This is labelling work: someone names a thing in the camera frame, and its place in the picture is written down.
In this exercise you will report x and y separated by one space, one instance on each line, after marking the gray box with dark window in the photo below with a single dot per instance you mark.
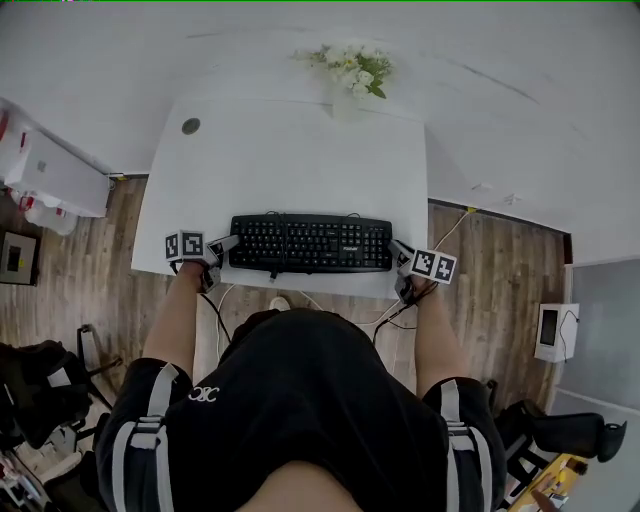
17 257

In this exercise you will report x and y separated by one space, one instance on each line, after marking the yellow table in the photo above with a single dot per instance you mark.
545 480

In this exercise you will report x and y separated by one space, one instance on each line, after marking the spare water jug red label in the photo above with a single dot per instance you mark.
25 202
57 217

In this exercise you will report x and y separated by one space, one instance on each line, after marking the white flowers in vase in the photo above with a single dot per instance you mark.
357 70

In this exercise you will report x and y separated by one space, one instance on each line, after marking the white appliance with dark screen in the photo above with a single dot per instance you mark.
555 332

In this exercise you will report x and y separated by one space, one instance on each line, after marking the black keyboard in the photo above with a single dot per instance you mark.
310 245

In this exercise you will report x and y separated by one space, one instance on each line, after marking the person's left forearm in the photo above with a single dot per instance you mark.
170 320

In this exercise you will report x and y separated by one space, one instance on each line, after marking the person's white shoe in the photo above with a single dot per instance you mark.
279 303

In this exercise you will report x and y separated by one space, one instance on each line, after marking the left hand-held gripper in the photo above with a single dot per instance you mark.
185 245

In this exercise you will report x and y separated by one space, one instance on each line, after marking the person's right forearm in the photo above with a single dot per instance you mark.
440 340

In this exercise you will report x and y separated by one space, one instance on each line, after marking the water jug on dispenser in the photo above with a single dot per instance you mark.
12 135

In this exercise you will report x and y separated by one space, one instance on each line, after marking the frosted glass partition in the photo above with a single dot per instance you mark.
600 325

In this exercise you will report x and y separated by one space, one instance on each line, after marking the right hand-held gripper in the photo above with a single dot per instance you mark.
432 265

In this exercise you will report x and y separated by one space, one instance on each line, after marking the person's black t-shirt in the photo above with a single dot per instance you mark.
300 390

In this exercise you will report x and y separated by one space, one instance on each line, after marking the white cabinet at left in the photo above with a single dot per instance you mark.
65 175

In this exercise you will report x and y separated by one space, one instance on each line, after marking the white wall socket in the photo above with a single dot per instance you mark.
510 199

